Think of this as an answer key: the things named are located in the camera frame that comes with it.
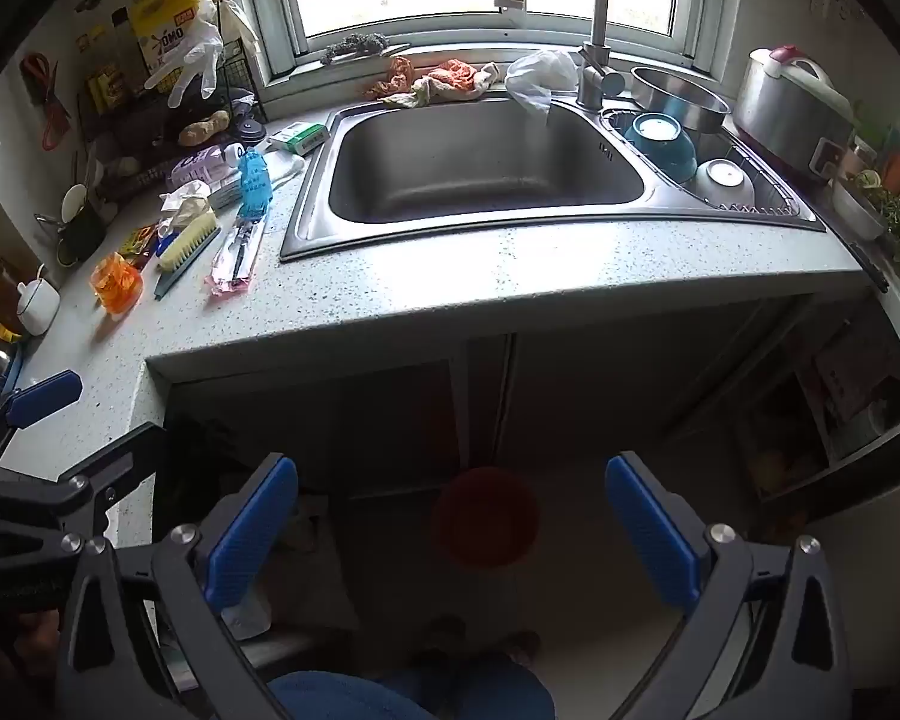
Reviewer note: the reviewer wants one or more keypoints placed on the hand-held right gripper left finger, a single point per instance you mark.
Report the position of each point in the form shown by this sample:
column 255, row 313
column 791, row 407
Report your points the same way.
column 251, row 532

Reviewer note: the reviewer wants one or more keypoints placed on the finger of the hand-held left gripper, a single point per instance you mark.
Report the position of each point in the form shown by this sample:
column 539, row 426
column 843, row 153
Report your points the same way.
column 45, row 397
column 124, row 457

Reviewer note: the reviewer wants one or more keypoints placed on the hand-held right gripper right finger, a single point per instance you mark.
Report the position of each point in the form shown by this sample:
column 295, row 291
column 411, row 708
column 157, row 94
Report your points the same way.
column 652, row 532

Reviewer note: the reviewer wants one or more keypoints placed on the orange sauce packet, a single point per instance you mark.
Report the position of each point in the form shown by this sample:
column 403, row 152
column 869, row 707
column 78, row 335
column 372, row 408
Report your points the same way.
column 116, row 283

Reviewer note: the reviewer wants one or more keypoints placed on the red trash bin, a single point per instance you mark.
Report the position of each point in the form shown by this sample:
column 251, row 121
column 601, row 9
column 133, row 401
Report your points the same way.
column 484, row 514

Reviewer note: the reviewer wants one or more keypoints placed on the white green medicine box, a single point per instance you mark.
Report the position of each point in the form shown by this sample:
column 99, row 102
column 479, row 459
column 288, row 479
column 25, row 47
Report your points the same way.
column 298, row 137

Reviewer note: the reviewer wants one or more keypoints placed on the blue mat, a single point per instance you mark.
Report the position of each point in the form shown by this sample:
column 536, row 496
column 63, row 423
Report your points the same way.
column 13, row 369

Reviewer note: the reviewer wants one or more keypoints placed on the white lidded jar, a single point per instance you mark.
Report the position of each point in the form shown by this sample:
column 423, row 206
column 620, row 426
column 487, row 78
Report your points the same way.
column 39, row 307

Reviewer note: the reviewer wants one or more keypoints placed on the black mug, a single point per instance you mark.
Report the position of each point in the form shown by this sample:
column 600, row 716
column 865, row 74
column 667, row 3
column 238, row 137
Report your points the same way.
column 82, row 236

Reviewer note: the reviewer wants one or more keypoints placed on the red yellow packet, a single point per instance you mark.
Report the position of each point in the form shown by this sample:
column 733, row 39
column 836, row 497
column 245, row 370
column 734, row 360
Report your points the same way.
column 139, row 244

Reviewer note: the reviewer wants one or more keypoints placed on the open shelf unit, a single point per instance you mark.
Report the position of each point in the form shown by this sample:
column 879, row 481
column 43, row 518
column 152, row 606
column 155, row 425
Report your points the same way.
column 832, row 457

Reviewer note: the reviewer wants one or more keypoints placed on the scrub brush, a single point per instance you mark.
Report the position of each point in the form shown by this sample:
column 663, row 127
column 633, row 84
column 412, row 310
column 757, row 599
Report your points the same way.
column 187, row 244

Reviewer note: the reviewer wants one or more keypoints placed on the crumpled white wrapper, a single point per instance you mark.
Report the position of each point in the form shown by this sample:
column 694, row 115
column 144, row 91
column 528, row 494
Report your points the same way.
column 184, row 202

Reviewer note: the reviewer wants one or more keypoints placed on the pink printed box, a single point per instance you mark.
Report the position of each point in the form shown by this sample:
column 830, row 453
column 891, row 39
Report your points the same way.
column 855, row 375

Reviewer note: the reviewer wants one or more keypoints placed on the ginger root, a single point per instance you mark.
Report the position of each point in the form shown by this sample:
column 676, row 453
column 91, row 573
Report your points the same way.
column 202, row 129

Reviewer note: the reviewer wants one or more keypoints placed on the yellow packets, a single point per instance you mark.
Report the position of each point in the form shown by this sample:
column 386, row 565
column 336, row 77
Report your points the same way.
column 106, row 86

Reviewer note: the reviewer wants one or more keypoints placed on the black round lid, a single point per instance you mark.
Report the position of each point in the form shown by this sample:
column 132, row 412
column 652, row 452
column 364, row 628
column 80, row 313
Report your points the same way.
column 251, row 127

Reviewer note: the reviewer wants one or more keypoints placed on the white bowl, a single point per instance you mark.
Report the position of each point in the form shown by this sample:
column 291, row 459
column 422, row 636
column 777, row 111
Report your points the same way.
column 724, row 184

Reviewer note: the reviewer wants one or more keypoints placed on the white rubber glove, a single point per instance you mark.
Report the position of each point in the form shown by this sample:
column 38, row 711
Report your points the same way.
column 191, row 64

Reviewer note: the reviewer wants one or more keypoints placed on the white dish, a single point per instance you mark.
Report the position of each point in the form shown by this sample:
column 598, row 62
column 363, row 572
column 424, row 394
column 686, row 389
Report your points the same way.
column 855, row 217

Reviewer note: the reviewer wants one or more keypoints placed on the teal bowl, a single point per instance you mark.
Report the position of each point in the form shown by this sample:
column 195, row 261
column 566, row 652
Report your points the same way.
column 667, row 157

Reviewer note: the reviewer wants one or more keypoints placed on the yellow detergent box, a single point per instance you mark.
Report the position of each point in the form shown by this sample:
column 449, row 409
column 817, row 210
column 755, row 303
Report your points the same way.
column 157, row 30

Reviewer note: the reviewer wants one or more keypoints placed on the stainless steel sink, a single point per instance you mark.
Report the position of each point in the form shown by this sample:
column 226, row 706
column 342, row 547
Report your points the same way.
column 487, row 165

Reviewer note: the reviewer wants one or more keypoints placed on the steel basin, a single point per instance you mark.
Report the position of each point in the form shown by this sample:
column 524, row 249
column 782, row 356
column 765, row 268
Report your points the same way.
column 709, row 116

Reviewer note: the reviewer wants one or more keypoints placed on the hanging white plastic bag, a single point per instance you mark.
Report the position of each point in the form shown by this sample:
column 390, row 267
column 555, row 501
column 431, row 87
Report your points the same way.
column 236, row 22

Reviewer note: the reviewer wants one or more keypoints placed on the silver rice cooker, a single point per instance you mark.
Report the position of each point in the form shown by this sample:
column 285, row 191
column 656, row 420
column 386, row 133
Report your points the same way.
column 780, row 112

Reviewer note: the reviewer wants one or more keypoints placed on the green container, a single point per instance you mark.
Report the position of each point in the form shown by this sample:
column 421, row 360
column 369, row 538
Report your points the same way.
column 874, row 127

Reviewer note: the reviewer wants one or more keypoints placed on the orange mesh cloth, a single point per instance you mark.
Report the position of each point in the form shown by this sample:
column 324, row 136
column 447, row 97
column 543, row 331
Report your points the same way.
column 394, row 76

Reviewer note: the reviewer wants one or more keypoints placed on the dried plant sprig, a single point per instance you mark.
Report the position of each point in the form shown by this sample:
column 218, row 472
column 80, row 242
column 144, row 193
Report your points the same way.
column 356, row 45

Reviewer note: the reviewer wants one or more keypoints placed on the clear plastic bag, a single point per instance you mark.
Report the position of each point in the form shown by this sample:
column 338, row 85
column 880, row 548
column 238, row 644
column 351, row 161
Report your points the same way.
column 540, row 75

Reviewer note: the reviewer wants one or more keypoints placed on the white orange rag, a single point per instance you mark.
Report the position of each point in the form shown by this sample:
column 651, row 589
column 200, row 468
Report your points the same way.
column 450, row 84

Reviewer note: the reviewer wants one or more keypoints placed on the steel faucet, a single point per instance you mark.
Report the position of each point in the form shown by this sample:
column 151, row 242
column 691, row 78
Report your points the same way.
column 598, row 15

